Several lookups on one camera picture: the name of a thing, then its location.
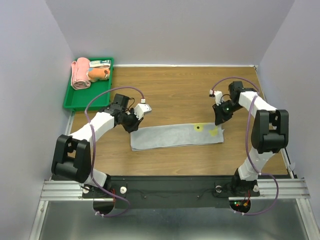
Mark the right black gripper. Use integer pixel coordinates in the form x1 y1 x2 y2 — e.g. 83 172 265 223
212 100 243 125

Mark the yellow green towel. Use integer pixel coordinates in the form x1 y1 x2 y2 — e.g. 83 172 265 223
130 122 224 151

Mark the orange polka dot towel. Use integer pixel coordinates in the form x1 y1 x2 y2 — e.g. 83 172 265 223
86 67 111 83

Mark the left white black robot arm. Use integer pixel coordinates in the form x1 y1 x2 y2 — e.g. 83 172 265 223
51 93 152 197

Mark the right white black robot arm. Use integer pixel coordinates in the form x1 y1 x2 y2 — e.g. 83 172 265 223
209 77 289 196

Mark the green plastic tray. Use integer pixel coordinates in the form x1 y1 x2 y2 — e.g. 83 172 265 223
63 57 114 112

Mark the rolled white blue towel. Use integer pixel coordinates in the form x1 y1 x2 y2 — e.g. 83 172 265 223
89 59 112 68

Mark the rolled pink towel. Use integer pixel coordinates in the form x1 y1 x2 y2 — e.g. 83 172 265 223
70 57 91 90

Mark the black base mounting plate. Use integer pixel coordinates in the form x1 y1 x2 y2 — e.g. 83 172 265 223
82 175 260 212

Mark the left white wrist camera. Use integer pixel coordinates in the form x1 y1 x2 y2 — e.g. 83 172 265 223
133 103 152 120

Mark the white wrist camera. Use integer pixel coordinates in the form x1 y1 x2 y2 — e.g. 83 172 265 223
209 89 223 105
133 103 152 120

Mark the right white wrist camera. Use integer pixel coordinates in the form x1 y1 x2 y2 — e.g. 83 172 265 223
209 89 223 105

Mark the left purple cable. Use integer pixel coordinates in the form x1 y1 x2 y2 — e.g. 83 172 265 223
84 86 147 218

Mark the aluminium frame rail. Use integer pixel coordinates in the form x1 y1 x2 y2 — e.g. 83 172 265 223
40 178 311 201

